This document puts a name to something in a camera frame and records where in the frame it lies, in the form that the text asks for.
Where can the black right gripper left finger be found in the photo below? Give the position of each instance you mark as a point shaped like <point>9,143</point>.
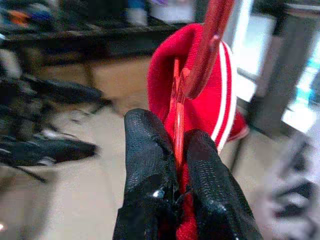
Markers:
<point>147,155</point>

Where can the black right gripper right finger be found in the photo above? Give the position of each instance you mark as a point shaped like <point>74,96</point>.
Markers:
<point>210,180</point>

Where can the red garment with white stripes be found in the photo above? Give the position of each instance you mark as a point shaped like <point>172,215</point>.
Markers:
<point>202,112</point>

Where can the red plastic clothes hanger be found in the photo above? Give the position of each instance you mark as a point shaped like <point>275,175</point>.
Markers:
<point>213,25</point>

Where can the black desk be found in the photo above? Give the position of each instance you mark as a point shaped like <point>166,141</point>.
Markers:
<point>82,42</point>

